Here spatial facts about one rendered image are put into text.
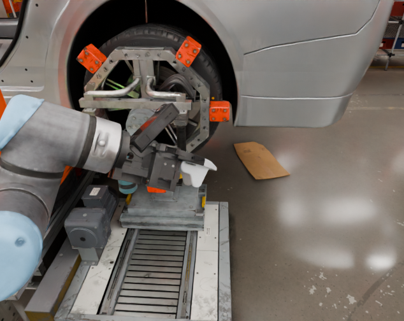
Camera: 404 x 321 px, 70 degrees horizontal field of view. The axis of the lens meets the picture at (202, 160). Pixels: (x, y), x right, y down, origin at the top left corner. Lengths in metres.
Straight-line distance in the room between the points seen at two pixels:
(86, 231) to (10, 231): 1.12
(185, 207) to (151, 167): 1.21
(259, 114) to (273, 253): 0.84
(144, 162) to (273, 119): 0.99
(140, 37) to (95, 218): 0.84
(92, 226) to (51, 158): 1.00
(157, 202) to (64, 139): 1.33
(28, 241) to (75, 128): 0.18
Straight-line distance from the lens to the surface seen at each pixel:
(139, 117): 1.19
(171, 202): 1.75
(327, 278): 1.81
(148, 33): 1.32
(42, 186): 0.49
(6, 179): 0.50
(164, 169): 0.53
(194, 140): 1.36
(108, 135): 0.48
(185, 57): 1.22
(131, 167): 0.52
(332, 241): 2.00
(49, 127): 0.47
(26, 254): 0.37
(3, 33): 3.74
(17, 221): 0.38
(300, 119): 1.46
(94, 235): 1.49
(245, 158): 2.56
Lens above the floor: 1.38
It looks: 33 degrees down
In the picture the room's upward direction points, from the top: straight up
